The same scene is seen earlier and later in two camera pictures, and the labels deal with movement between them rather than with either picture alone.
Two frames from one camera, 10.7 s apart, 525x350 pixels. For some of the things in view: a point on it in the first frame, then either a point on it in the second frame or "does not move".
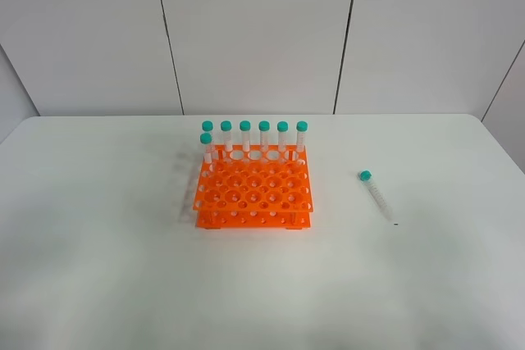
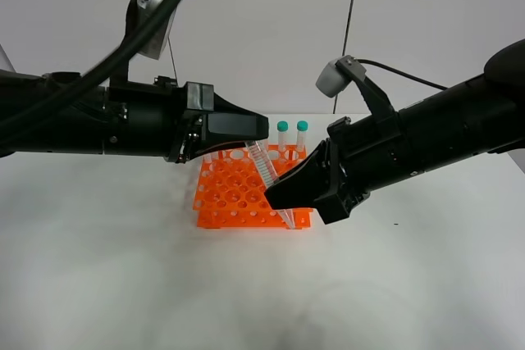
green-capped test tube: x=365 y=175 -> x=267 y=174
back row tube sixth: x=302 y=126 does not move
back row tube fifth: x=282 y=127 does not move
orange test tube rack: x=254 y=187 does not move
